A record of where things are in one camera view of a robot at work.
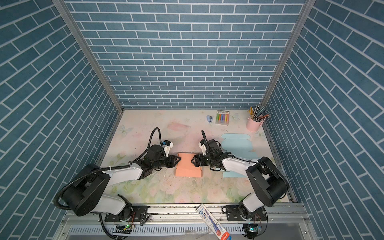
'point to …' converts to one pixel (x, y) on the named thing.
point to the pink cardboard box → (185, 168)
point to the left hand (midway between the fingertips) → (179, 159)
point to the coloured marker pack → (222, 117)
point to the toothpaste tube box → (221, 232)
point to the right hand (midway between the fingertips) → (195, 159)
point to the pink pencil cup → (253, 126)
